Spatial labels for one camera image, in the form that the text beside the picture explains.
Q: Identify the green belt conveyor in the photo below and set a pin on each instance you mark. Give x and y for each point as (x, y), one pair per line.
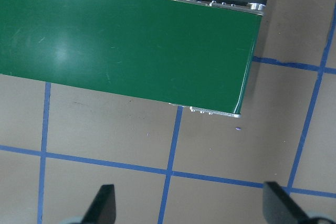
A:
(131, 45)

